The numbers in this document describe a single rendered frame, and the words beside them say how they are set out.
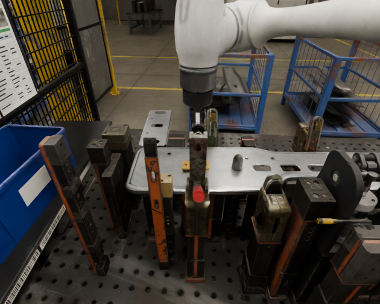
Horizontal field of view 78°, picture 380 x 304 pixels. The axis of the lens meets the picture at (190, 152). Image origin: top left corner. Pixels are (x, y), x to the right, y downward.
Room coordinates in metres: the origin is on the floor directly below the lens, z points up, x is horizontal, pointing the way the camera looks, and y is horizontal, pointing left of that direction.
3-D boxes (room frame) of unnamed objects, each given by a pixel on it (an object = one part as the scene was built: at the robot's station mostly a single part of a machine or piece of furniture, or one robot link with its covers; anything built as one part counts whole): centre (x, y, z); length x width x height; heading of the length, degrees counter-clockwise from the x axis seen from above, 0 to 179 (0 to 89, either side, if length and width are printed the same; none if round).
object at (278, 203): (0.37, -0.19, 0.88); 0.11 x 0.09 x 0.37; 179
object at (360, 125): (2.74, -1.74, 0.47); 1.20 x 0.80 x 0.95; 176
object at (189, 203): (0.40, -0.02, 0.88); 0.07 x 0.06 x 0.35; 179
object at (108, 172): (0.58, 0.25, 0.85); 0.12 x 0.03 x 0.30; 179
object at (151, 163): (0.41, 0.08, 0.95); 0.03 x 0.01 x 0.50; 89
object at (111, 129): (0.70, 0.25, 0.88); 0.08 x 0.08 x 0.36; 89
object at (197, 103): (0.57, -0.02, 1.21); 0.08 x 0.07 x 0.09; 179
